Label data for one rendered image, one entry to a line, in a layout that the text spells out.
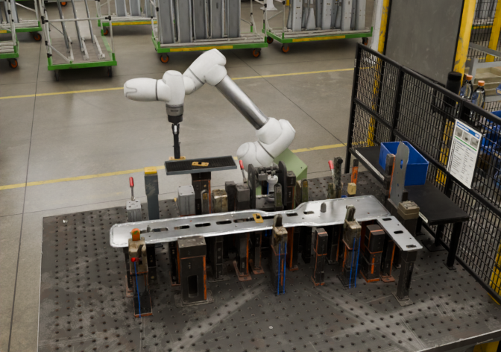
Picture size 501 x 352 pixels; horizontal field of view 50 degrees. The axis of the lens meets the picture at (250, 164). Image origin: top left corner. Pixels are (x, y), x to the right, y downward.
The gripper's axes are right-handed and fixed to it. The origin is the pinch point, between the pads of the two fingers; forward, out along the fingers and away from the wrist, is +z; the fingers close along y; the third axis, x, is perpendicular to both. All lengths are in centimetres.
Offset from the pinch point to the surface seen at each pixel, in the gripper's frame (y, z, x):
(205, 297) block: 51, 53, 12
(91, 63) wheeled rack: -555, 98, -146
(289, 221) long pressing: 31, 25, 54
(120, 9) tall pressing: -918, 78, -144
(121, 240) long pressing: 41, 26, -25
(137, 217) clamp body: 22.6, 24.8, -19.7
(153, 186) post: 3.7, 18.1, -12.9
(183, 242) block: 49, 23, 3
